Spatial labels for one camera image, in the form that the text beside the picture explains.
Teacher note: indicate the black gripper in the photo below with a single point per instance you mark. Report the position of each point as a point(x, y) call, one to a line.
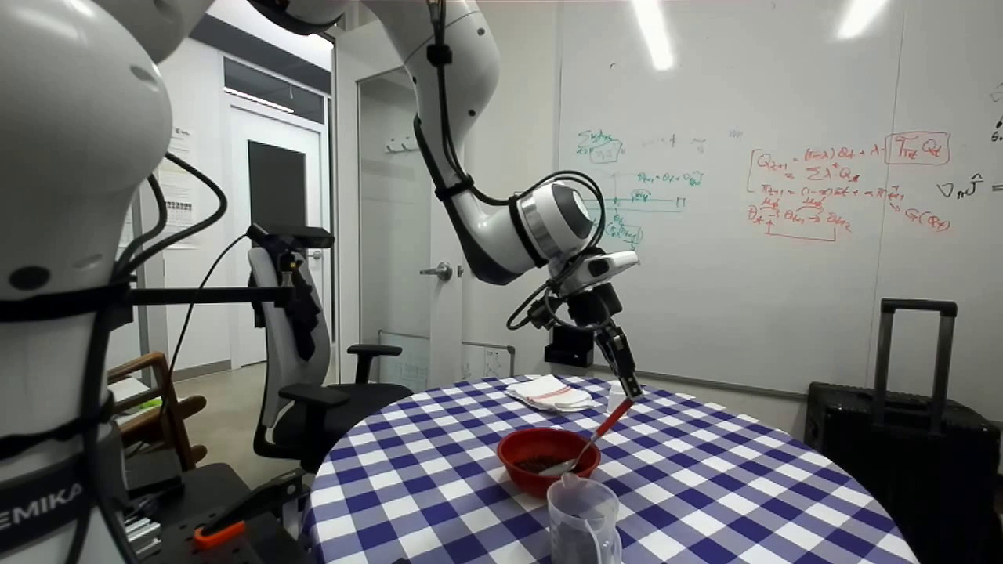
point(585, 311)

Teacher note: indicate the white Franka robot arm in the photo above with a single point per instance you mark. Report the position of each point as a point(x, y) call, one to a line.
point(72, 209)

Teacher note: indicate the red plastic bowl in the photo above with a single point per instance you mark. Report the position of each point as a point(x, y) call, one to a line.
point(519, 475)

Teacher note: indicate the clear plastic jug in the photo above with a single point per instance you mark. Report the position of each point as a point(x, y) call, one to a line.
point(585, 521)

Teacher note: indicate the folded white towel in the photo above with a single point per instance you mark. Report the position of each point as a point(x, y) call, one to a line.
point(551, 394)

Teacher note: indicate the dark coffee beans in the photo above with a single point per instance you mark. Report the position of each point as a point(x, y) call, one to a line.
point(534, 463)

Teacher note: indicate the blue white checkered tablecloth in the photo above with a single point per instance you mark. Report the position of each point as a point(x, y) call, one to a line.
point(417, 504)

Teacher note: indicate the black wheeled suitcase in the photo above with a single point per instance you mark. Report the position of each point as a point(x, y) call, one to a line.
point(898, 460)

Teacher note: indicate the black grey office chair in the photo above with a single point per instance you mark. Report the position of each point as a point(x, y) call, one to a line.
point(287, 419)

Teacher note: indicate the black horizontal mounting bar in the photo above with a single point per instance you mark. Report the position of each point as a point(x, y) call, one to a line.
point(190, 297)

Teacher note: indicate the black robot cart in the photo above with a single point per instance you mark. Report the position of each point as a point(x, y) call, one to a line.
point(197, 504)

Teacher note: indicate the wooden stool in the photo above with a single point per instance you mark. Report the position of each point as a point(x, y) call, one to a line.
point(159, 403)

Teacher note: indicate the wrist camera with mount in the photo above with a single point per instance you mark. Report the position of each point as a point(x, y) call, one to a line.
point(601, 267)

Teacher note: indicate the wall whiteboard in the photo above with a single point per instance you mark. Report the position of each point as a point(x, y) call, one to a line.
point(752, 293)

